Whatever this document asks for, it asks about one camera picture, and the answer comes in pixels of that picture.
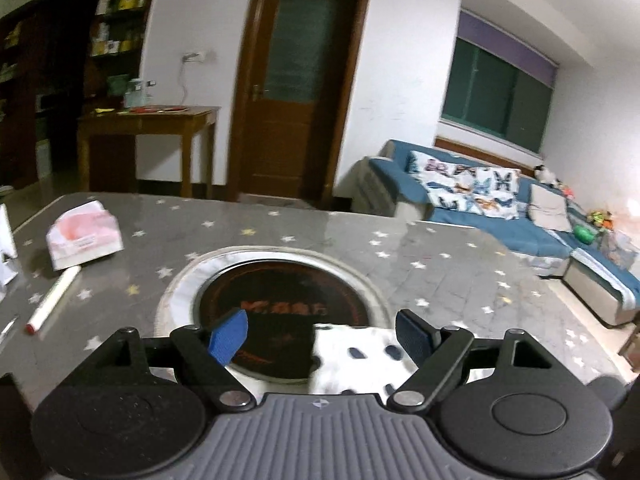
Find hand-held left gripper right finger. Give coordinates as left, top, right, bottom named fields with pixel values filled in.
left=387, top=310, right=548, bottom=409

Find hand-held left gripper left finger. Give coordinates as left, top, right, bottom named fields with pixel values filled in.
left=85, top=308, right=256, bottom=411

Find white polka dot garment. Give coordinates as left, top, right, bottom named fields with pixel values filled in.
left=311, top=324, right=418, bottom=396

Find round black table stove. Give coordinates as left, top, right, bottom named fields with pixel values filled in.
left=155, top=245, right=392, bottom=386

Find grey star quilted tablecloth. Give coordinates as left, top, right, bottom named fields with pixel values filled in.
left=0, top=191, right=626, bottom=480

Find blue sofa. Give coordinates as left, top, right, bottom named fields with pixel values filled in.
left=350, top=139, right=640, bottom=328

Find butterfly print pillow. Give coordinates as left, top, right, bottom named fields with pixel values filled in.
left=407, top=151, right=483, bottom=213
left=470, top=166, right=521, bottom=221

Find pink tissue pack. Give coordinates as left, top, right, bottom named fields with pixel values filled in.
left=46, top=200, right=125, bottom=271

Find white marker with red cap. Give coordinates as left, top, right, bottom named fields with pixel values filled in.
left=26, top=266, right=82, bottom=335

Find beige pillow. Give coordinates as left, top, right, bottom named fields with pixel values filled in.
left=528, top=183, right=574, bottom=234

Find brown wooden door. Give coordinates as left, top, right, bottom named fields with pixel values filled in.
left=227, top=0, right=375, bottom=207

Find pile of colourful toys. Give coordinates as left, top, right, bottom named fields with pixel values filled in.
left=587, top=208, right=617, bottom=231

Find clear plastic bag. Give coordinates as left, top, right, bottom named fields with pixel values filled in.
left=600, top=230, right=639, bottom=269

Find wooden side desk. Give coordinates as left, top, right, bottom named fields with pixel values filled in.
left=76, top=105, right=221, bottom=199

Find red papers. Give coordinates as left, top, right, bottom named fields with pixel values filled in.
left=122, top=104, right=192, bottom=114

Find white folded card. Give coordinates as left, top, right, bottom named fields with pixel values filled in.
left=0, top=204, right=20, bottom=289

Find green framed window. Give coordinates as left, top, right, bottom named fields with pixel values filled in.
left=442, top=35, right=556, bottom=156

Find purple window blind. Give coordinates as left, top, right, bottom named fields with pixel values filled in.
left=457, top=9, right=559, bottom=89

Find dark wooden shelf cabinet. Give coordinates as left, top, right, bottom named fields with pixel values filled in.
left=0, top=0, right=162, bottom=192

